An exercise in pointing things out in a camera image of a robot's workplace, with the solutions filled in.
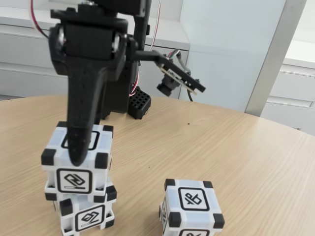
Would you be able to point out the white cube with crossed symbol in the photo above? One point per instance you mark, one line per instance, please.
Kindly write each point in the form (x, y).
(194, 216)

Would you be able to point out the white cube with house symbol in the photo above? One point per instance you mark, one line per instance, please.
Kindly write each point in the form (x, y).
(89, 217)

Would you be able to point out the grey metal post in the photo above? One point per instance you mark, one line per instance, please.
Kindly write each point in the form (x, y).
(275, 61)

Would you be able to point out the white cube with lightning symbol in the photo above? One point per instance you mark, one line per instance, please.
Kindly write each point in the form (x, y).
(73, 182)

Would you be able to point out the gripper camera module with mount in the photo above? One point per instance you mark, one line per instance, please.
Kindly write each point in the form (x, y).
(167, 86)

